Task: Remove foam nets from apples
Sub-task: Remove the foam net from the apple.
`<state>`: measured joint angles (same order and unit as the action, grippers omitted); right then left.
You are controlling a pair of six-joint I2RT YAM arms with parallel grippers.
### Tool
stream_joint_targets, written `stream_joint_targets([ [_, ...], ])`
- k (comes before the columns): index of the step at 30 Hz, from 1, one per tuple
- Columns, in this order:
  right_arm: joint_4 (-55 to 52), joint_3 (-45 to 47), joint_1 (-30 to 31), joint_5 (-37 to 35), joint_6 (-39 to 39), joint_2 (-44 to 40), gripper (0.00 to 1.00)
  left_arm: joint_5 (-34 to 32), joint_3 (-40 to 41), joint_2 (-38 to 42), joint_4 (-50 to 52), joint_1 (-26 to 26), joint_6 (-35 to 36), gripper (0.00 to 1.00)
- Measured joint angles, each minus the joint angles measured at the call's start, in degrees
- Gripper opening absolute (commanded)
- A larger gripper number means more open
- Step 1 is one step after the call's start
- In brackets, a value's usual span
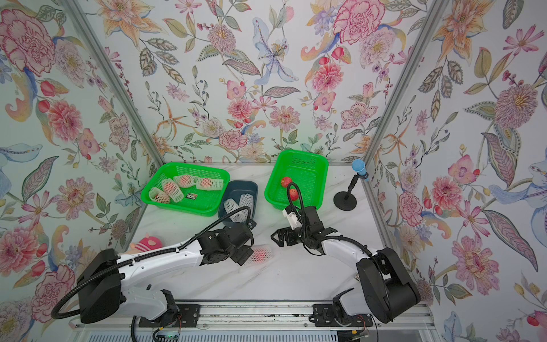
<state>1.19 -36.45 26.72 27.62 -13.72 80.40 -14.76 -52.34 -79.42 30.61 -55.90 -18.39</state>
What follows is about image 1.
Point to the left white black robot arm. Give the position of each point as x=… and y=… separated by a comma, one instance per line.
x=121, y=285

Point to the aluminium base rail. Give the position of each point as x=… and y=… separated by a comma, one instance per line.
x=285, y=316

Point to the blue microphone on black stand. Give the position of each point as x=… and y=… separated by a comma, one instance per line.
x=345, y=200

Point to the red apple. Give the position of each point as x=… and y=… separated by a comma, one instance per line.
x=286, y=181
x=294, y=194

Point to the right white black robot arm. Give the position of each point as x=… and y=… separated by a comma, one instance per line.
x=386, y=289

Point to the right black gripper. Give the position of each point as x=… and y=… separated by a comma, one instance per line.
x=283, y=231

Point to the dark teal plastic bin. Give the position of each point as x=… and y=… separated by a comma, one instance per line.
x=235, y=189

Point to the right green plastic basket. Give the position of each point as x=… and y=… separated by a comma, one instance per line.
x=309, y=171

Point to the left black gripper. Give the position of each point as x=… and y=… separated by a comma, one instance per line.
x=243, y=256

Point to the pink plush toy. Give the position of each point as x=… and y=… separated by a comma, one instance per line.
x=146, y=244

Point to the green plastic basket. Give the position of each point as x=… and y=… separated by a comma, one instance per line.
x=309, y=171
x=207, y=202

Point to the left green plastic basket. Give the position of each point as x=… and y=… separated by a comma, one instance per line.
x=207, y=202

